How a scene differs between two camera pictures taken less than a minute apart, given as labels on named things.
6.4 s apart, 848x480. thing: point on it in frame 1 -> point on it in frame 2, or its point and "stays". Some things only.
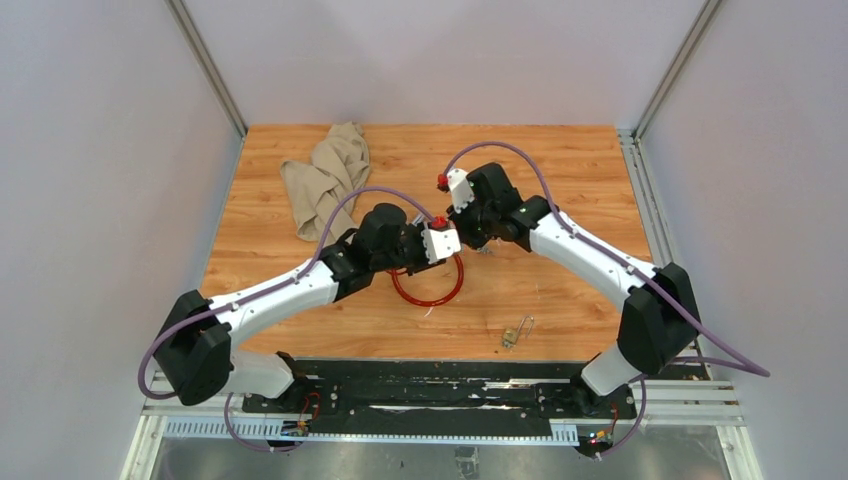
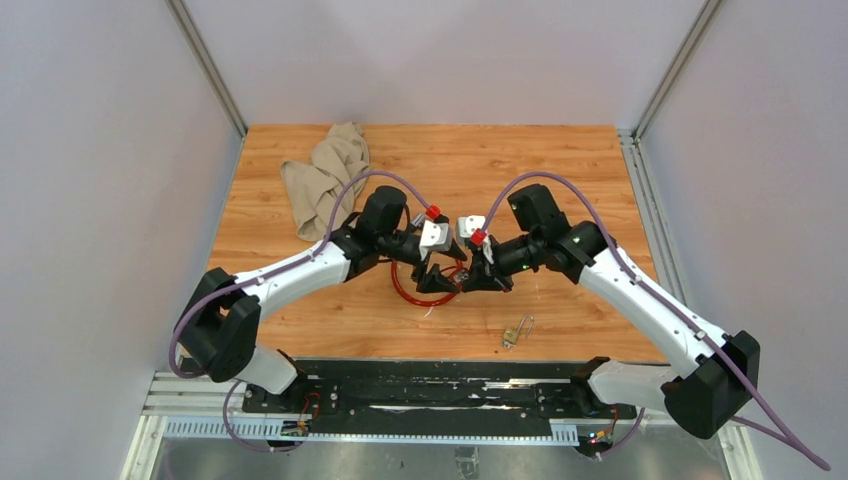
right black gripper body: [475, 223] -> [508, 257]
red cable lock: [395, 271] stays
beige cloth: [338, 166] stays
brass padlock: [510, 335] stays
